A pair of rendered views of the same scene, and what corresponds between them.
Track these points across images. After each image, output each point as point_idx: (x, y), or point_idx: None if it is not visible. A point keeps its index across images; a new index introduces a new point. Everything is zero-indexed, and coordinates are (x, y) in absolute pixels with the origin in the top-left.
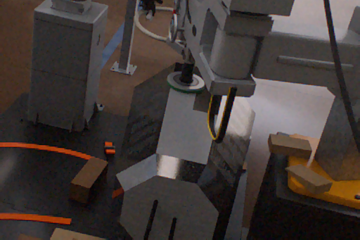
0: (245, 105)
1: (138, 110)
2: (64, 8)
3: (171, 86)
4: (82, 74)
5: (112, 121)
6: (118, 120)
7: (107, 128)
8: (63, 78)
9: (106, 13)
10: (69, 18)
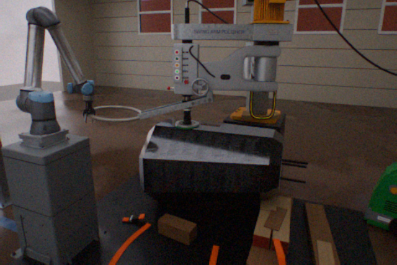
0: None
1: (192, 152)
2: (54, 143)
3: (192, 128)
4: (91, 185)
5: None
6: None
7: (101, 218)
8: (79, 201)
9: None
10: (73, 144)
